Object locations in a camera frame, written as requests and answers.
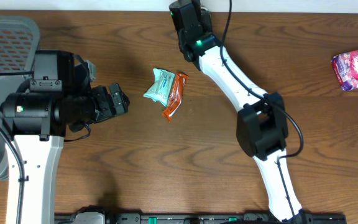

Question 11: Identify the teal wipes packet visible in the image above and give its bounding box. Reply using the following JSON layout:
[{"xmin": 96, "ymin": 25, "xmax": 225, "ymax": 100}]
[{"xmin": 143, "ymin": 68, "xmax": 175, "ymax": 106}]

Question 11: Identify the red orange snack bag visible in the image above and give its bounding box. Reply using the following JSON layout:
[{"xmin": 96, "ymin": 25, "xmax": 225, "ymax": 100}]
[{"xmin": 162, "ymin": 73, "xmax": 188, "ymax": 122}]

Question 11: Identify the purple pink pad package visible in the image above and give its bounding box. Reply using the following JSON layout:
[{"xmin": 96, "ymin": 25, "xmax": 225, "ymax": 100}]
[{"xmin": 331, "ymin": 50, "xmax": 358, "ymax": 91}]

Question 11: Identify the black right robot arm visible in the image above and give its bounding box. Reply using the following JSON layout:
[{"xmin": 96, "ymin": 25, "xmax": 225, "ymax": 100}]
[{"xmin": 169, "ymin": 0, "xmax": 302, "ymax": 223}]

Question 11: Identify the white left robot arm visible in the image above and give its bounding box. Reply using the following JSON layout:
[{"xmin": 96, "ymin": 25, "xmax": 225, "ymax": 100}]
[{"xmin": 0, "ymin": 50, "xmax": 130, "ymax": 223}]

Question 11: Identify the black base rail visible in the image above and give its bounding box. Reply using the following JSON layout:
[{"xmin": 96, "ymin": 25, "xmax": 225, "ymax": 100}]
[{"xmin": 53, "ymin": 206, "xmax": 347, "ymax": 224}]

